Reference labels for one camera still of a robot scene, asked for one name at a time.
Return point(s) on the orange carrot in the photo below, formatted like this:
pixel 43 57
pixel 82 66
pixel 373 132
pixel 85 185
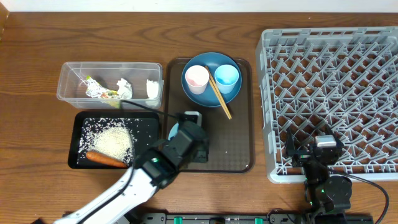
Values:
pixel 104 159

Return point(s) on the clear plastic bin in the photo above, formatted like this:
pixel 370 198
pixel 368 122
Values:
pixel 72 84

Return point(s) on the light blue cup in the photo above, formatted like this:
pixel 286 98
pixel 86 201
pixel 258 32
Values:
pixel 226 76

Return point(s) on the light blue rice bowl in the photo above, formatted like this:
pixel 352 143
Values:
pixel 173 132

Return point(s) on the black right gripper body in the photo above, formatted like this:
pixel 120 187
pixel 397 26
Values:
pixel 301 158

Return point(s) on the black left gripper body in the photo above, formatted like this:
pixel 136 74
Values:
pixel 202 155

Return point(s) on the pile of white rice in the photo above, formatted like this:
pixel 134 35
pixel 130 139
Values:
pixel 119 138

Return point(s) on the black plastic tray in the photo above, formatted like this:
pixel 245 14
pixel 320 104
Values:
pixel 73 152

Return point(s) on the grey dishwasher rack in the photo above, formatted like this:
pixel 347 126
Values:
pixel 343 78

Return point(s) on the dark brown serving tray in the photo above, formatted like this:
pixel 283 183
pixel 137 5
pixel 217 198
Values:
pixel 231 141

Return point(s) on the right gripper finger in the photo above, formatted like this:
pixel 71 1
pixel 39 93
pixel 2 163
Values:
pixel 328 131
pixel 289 145

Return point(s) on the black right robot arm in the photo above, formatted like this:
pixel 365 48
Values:
pixel 328 195

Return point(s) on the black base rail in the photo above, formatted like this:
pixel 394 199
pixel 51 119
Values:
pixel 271 218

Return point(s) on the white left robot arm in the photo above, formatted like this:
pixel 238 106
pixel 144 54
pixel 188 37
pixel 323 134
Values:
pixel 155 169

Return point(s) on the white paper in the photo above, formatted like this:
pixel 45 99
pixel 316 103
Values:
pixel 152 89
pixel 125 89

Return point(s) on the foil snack wrapper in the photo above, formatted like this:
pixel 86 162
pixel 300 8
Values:
pixel 95 90

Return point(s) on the pink cup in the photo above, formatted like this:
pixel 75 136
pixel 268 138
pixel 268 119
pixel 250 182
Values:
pixel 197 78

